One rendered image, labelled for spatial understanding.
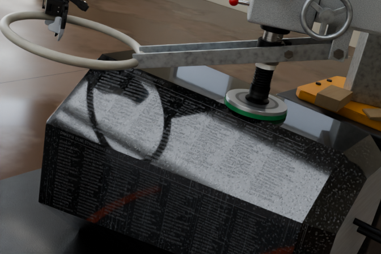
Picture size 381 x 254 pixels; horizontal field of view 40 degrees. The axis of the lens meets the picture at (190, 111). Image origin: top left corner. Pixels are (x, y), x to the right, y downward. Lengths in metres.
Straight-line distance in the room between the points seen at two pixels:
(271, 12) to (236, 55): 0.19
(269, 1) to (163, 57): 0.39
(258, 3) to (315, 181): 0.56
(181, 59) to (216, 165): 0.36
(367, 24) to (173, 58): 0.61
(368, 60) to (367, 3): 0.75
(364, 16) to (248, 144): 0.52
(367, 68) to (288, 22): 0.83
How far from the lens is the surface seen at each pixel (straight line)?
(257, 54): 1.70
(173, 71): 2.02
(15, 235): 2.41
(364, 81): 2.41
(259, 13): 1.62
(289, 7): 1.62
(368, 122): 2.28
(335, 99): 2.20
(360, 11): 1.66
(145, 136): 1.80
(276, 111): 1.74
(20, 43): 1.66
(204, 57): 1.70
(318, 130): 1.76
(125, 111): 1.88
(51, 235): 2.41
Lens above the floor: 1.44
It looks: 21 degrees down
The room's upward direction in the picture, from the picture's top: 12 degrees clockwise
